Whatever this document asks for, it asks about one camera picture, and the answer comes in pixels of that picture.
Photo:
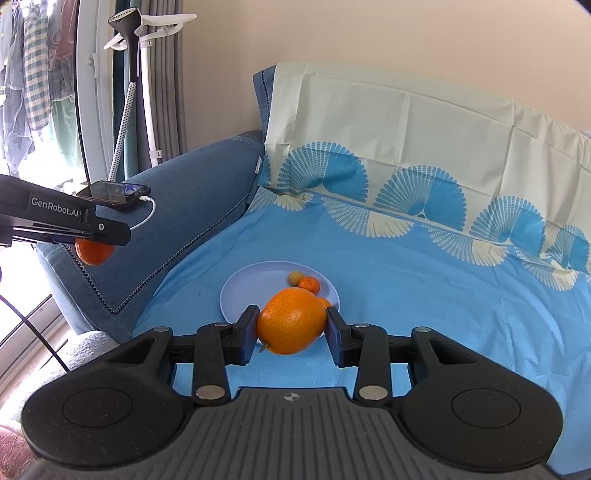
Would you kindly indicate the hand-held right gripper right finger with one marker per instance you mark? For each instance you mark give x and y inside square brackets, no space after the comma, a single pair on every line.
[333,339]

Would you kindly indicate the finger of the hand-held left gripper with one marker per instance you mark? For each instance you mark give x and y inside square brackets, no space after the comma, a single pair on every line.
[108,232]

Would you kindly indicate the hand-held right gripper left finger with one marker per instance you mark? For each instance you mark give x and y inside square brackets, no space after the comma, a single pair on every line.
[249,334]

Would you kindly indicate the round orange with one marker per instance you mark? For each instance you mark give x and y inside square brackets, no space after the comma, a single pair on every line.
[94,254]

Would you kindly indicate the large orange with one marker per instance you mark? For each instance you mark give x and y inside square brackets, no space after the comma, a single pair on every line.
[291,321]

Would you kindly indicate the light blue plate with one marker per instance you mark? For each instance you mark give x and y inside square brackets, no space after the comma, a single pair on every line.
[249,290]

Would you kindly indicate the orange mandarin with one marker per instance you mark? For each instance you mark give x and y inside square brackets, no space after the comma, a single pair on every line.
[308,285]
[325,302]

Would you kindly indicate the black smartphone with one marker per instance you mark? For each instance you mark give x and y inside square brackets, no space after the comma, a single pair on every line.
[115,194]

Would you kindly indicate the small yellow-green fruit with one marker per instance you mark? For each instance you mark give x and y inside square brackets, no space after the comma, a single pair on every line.
[294,278]

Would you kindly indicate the blue and cream printed cloth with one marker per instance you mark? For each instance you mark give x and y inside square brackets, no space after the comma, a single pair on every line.
[415,286]

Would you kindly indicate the grey hanging garment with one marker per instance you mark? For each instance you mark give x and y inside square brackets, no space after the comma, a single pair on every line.
[14,92]

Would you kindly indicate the plaid hanging shirt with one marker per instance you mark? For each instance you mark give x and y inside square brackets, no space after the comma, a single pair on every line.
[39,69]

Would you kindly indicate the white fluffy rug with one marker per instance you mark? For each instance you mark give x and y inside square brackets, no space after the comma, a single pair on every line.
[69,355]

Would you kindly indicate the garment steamer stand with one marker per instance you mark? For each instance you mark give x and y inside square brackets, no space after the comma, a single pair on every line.
[150,92]

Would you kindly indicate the grey curtain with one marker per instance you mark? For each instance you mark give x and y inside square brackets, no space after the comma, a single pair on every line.
[166,69]

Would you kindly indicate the white window frame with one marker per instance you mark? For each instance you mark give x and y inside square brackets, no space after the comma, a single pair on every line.
[94,92]

